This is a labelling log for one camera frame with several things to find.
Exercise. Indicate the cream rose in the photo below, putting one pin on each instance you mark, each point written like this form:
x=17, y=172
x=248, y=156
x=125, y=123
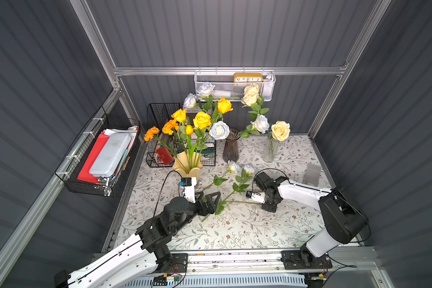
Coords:
x=280, y=131
x=252, y=90
x=255, y=103

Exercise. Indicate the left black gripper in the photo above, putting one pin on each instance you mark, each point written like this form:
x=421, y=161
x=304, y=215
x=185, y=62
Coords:
x=203, y=204

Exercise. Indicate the floral patterned table mat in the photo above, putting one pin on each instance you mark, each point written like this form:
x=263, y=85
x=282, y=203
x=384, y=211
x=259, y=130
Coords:
x=243, y=224

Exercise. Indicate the red folder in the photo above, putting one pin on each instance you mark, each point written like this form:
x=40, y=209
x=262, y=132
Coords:
x=85, y=175

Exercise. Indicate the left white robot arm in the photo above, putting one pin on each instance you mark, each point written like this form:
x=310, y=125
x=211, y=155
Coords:
x=143, y=252

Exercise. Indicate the small orange rosebud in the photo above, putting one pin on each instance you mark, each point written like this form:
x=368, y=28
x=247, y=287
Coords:
x=189, y=132

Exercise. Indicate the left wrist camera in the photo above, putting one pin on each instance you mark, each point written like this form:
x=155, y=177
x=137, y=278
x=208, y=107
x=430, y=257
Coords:
x=188, y=185

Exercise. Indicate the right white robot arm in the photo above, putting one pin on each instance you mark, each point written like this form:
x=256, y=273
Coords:
x=343, y=219

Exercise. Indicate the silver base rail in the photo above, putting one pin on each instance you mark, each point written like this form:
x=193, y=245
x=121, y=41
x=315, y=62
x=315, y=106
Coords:
x=278, y=260

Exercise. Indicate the yellow wavy glass vase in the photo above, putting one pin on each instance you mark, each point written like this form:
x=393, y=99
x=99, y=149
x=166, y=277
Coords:
x=187, y=166

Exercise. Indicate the grey packet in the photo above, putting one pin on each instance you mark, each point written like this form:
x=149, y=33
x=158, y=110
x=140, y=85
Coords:
x=312, y=175

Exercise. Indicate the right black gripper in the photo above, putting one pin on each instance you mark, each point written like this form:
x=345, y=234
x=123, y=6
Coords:
x=267, y=192

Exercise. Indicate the light blue flat case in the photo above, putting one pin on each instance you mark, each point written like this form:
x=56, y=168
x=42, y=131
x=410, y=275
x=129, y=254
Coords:
x=111, y=154

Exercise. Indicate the purple ribbed glass vase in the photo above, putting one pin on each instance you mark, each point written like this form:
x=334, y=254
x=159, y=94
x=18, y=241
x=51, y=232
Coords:
x=231, y=150

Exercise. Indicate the white rose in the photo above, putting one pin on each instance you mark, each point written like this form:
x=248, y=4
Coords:
x=231, y=168
x=257, y=127
x=235, y=188
x=190, y=101
x=204, y=94

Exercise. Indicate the orange rose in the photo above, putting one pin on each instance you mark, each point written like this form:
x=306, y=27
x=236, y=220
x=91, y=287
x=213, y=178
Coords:
x=181, y=116
x=221, y=107
x=201, y=122

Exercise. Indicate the red leather wallet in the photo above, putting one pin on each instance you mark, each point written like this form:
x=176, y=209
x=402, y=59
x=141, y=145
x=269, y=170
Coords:
x=163, y=156

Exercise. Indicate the clear glass vase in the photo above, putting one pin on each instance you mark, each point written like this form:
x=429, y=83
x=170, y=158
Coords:
x=271, y=149

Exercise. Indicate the black wire desk organizer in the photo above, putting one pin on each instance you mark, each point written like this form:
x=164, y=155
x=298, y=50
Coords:
x=158, y=114

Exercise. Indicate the black wire side basket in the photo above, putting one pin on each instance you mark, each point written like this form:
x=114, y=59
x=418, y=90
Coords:
x=106, y=186

